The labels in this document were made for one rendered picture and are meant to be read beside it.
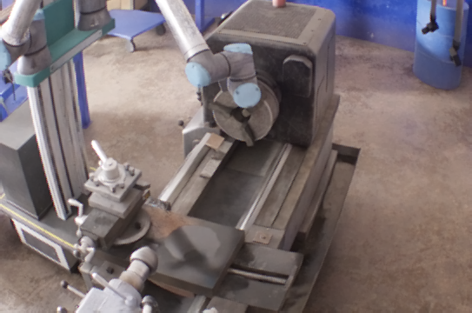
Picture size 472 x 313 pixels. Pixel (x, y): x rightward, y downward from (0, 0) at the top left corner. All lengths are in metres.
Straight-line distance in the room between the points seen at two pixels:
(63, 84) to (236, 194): 1.07
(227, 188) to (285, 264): 0.67
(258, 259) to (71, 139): 1.42
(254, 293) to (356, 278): 1.32
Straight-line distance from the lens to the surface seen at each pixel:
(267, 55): 2.36
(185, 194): 2.31
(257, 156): 2.69
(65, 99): 2.85
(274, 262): 1.95
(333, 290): 3.00
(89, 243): 1.85
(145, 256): 1.63
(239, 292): 1.85
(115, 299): 1.49
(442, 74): 5.08
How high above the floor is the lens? 2.30
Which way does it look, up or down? 35 degrees down
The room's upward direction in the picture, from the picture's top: straight up
